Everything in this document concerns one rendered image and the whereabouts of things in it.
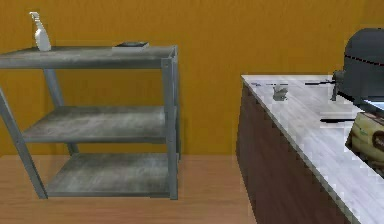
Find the dark flat book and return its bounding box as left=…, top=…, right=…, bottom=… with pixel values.
left=111, top=40, right=151, bottom=53

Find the white spray bottle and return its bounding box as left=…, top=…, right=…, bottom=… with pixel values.
left=28, top=11, right=53, bottom=52

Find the beige bread loaf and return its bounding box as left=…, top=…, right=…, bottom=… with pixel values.
left=344, top=111, right=384, bottom=178

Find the dark grey domed appliance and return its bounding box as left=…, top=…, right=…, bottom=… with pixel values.
left=330, top=27, right=384, bottom=113

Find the grey metal shelf unit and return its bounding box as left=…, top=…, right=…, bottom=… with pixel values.
left=0, top=44, right=183, bottom=201

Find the thin black utensil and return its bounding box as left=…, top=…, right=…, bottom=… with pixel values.
left=304, top=80, right=335, bottom=87
left=319, top=117, right=358, bottom=124

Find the brown cabinet with white worktop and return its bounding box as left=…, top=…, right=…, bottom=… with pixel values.
left=235, top=73, right=384, bottom=224

